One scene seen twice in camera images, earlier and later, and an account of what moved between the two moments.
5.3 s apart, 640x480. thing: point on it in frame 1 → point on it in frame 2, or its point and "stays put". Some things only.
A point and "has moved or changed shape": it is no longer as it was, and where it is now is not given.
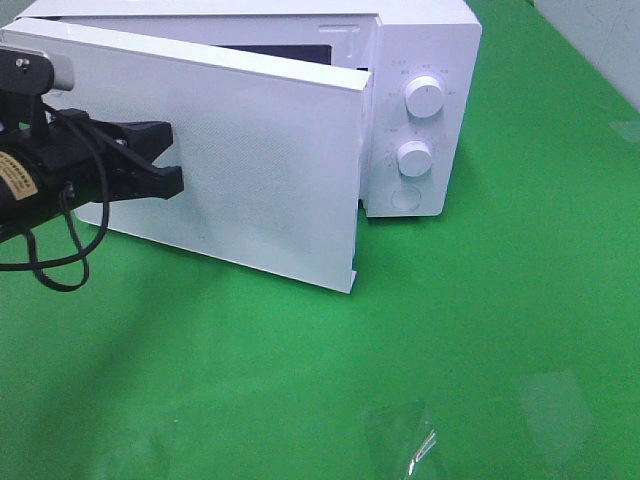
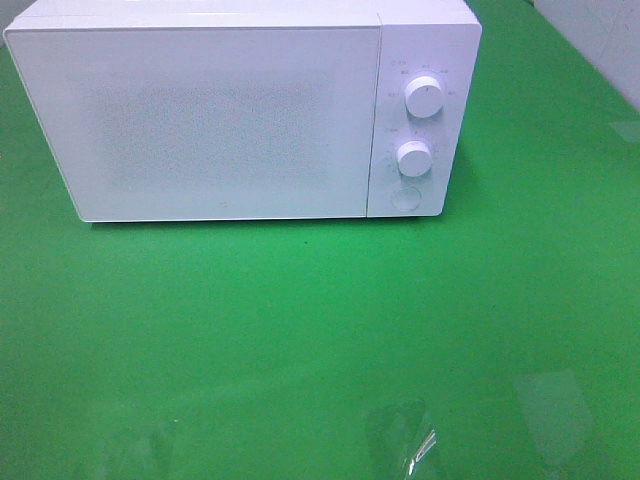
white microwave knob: [414, 158] stays put
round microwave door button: [406, 199] stays put
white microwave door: [276, 160] has moved or changed shape
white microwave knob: [424, 97] stays put
